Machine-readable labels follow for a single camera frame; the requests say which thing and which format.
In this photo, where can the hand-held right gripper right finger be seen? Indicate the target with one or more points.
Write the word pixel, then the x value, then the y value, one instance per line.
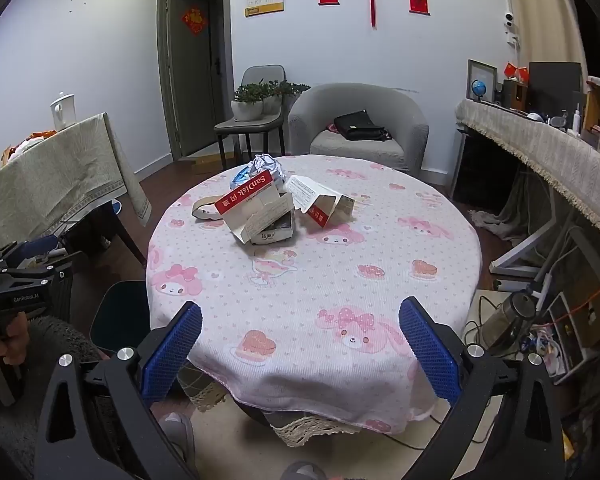
pixel 430 355

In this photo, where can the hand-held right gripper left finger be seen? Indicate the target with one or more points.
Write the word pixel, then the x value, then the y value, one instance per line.
pixel 175 355

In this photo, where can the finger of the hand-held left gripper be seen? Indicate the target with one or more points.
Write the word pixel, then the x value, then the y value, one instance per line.
pixel 45 267

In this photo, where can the dark teal trash bin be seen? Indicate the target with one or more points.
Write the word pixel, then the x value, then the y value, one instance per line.
pixel 120 310

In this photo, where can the dark small cardboard box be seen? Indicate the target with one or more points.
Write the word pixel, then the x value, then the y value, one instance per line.
pixel 277 230

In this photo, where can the small red white cardboard box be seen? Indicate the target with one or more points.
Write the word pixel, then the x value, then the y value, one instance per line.
pixel 325 210

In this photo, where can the large red white cardboard box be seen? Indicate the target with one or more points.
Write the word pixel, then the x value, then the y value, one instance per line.
pixel 245 190

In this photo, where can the blue white plastic packet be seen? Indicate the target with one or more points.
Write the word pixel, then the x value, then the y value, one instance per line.
pixel 240 180

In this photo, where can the silver foil ball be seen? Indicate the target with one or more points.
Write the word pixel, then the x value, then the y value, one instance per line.
pixel 267 167

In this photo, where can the person's left hand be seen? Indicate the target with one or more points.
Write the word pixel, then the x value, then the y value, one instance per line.
pixel 15 335

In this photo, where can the grey slipper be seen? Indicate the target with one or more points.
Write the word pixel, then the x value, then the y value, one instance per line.
pixel 177 435
pixel 302 472

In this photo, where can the glass kettle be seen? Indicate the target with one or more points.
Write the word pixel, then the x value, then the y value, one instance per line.
pixel 505 320

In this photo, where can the side table grey-green tablecloth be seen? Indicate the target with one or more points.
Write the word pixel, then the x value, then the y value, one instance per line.
pixel 55 170

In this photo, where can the beige floor rug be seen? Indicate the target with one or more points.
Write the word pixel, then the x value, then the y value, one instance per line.
pixel 240 440

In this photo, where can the orange snack packets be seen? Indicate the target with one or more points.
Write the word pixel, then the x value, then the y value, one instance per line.
pixel 30 142

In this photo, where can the round table pink printed tablecloth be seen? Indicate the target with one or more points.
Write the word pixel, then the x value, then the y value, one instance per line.
pixel 330 270

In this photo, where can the plaid lace-trimmed under tablecloth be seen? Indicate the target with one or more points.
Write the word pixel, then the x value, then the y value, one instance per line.
pixel 300 430

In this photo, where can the white electric kettle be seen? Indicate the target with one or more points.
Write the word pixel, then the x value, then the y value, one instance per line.
pixel 62 110

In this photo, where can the flat cardboard piece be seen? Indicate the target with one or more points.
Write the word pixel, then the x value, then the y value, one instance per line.
pixel 206 163

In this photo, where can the long desk lace-trimmed cloth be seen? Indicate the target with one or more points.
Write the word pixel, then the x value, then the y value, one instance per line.
pixel 530 145

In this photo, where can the dark grey door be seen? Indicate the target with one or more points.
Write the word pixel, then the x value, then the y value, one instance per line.
pixel 195 85

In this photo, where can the black handbag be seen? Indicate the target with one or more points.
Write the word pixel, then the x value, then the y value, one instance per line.
pixel 360 125

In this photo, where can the grey dining chair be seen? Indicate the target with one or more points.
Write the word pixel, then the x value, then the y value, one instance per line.
pixel 250 125

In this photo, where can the grey armchair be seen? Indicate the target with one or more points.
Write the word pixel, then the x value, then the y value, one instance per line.
pixel 380 110

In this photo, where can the potted plant large white pot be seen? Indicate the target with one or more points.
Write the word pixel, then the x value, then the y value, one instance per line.
pixel 247 107

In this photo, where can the small blue globe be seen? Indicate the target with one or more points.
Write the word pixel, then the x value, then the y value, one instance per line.
pixel 478 87

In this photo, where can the brown wooden box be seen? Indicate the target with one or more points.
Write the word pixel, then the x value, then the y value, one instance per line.
pixel 516 95

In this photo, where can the small white dropper bottle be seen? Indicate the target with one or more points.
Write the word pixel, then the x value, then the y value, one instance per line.
pixel 576 120

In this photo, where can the potted plant small white pot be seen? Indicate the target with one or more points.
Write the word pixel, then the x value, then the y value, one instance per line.
pixel 285 90

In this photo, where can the red door ornament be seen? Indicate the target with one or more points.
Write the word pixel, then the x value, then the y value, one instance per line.
pixel 195 21

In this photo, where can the small red flags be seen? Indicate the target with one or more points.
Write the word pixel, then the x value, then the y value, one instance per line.
pixel 515 71

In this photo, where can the black monitor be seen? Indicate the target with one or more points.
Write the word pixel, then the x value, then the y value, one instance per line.
pixel 555 85

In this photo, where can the beige curtain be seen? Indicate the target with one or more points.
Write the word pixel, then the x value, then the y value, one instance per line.
pixel 545 10

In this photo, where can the grey picture frame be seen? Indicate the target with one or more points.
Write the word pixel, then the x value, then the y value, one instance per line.
pixel 490 72

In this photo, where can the white security camera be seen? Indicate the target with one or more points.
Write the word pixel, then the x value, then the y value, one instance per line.
pixel 511 22

